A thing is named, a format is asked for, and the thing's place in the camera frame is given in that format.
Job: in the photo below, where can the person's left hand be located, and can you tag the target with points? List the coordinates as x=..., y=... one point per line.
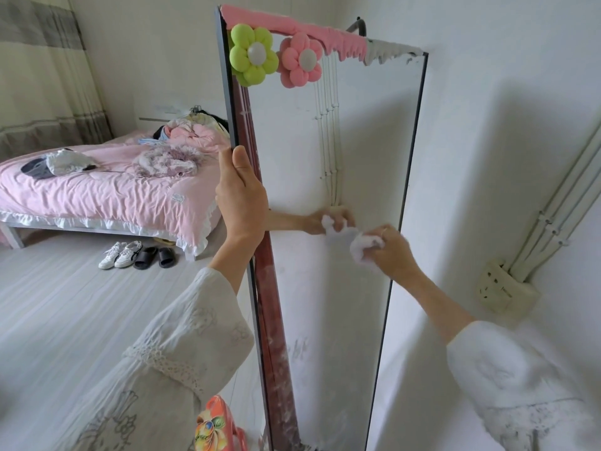
x=242, y=211

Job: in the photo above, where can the person's right hand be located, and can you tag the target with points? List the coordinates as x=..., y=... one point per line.
x=399, y=260

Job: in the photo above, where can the white wiping cloth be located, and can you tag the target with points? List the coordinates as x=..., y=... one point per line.
x=364, y=246

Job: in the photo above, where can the black-framed mirror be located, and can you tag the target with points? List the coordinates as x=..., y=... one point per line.
x=328, y=324

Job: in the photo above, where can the person's right forearm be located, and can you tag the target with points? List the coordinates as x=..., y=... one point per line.
x=436, y=305

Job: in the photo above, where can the person's left forearm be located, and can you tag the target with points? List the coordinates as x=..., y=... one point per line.
x=188, y=333

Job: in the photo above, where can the yellow slippers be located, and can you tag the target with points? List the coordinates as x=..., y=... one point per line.
x=164, y=241

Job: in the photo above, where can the pink padded jacket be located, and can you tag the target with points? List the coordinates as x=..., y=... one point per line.
x=197, y=136

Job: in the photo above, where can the black slipper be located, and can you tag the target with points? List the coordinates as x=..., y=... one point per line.
x=145, y=259
x=166, y=258

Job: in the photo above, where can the black garment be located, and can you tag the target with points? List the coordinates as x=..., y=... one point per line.
x=218, y=123

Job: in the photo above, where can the purple white fuzzy garment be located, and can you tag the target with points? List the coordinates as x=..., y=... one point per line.
x=164, y=161

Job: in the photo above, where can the light blue garment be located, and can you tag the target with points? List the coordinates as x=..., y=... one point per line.
x=150, y=140

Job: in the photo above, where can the green plush flower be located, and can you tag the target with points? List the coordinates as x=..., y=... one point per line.
x=253, y=53

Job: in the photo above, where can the pink plush flower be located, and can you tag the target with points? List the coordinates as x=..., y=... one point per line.
x=300, y=61

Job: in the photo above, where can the white crumpled garment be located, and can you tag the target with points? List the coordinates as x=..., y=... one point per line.
x=70, y=161

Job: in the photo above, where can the pink drip foam trim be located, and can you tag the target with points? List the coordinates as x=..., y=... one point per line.
x=281, y=24

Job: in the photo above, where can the white drip foam trim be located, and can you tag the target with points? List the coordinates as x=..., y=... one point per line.
x=385, y=50

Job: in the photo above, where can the red floral plastic stool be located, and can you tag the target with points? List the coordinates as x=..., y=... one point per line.
x=218, y=427

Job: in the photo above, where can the grey cream striped curtain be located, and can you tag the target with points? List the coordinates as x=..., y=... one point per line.
x=42, y=89

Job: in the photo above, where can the beige wall socket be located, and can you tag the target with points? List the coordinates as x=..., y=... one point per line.
x=507, y=293

